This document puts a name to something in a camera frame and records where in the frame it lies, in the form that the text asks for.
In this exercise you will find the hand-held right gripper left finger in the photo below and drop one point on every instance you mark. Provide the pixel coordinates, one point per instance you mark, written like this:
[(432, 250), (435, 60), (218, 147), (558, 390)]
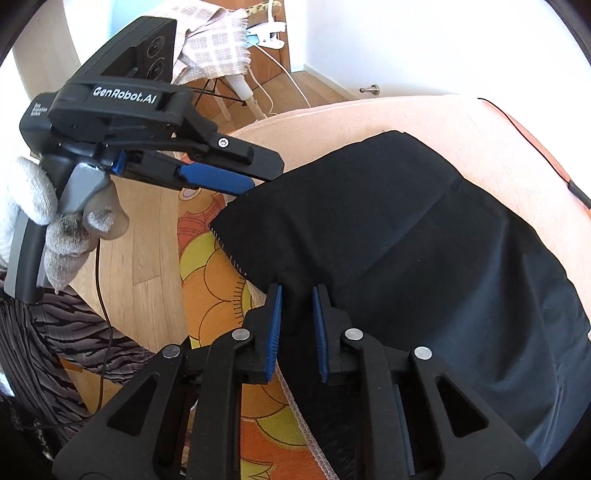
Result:
[(273, 332)]

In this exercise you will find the pink bed sheet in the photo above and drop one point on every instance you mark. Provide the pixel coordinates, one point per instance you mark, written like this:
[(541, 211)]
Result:
[(485, 138)]

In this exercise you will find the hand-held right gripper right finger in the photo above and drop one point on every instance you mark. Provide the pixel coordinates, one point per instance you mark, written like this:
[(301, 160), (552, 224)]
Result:
[(320, 332)]

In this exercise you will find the person's striped clothing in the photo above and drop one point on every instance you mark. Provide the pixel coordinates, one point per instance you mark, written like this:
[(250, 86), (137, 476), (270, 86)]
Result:
[(60, 332)]

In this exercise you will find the black pants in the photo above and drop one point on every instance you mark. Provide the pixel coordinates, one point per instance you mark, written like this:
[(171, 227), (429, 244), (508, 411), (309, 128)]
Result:
[(392, 221)]

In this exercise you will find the leopard print cloth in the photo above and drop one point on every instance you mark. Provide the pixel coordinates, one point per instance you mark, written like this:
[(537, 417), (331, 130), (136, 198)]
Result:
[(261, 10)]

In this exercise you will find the person's left hand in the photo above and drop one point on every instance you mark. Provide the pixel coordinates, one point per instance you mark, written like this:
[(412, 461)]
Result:
[(34, 189)]

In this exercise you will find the orange printed blanket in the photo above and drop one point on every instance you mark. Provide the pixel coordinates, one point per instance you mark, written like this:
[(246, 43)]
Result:
[(207, 277)]

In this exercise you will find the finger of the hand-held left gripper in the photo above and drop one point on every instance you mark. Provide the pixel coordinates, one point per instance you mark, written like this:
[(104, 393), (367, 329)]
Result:
[(249, 161), (217, 177)]

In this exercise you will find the metal door stop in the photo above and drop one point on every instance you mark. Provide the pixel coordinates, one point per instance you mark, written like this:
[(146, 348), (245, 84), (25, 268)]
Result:
[(371, 89)]

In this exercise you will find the checked beige cloth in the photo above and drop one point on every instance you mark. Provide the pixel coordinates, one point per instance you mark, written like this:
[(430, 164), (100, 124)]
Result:
[(217, 46)]

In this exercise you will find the thin-legged chair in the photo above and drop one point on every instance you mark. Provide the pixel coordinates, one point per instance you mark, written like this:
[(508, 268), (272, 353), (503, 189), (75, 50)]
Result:
[(225, 104)]

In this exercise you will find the white clip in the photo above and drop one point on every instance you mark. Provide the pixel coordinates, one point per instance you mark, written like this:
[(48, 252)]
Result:
[(270, 34)]

